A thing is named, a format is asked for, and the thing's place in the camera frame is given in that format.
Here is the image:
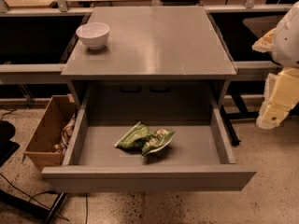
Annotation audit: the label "white ceramic bowl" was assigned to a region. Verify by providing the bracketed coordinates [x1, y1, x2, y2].
[76, 22, 110, 49]

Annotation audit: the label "crumpled wrappers in box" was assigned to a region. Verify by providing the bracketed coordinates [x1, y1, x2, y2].
[51, 114, 77, 155]

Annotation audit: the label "grey open top drawer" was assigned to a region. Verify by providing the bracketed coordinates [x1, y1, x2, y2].
[42, 82, 256, 193]

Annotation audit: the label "black floor cable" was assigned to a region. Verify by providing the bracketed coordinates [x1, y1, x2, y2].
[0, 173, 90, 224]

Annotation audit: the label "grey cabinet with counter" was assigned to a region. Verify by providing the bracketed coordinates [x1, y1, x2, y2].
[61, 6, 237, 110]

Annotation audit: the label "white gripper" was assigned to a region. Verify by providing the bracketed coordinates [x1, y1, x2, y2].
[252, 2, 299, 129]

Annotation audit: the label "green jalapeno chip bag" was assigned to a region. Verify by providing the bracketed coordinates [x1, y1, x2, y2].
[114, 122, 175, 157]

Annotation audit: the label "grey shelf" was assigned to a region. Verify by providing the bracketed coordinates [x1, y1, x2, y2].
[205, 4, 296, 80]
[0, 7, 93, 84]

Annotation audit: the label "grey right side shelf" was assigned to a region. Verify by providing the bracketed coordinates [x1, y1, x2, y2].
[205, 4, 296, 80]

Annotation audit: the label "grey left side shelf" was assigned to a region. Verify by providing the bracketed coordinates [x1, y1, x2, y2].
[0, 7, 93, 84]

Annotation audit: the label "black object at left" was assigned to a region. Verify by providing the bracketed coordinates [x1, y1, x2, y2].
[0, 120, 20, 167]

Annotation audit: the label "brown cardboard box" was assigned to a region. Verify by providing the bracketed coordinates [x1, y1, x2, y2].
[24, 94, 77, 171]

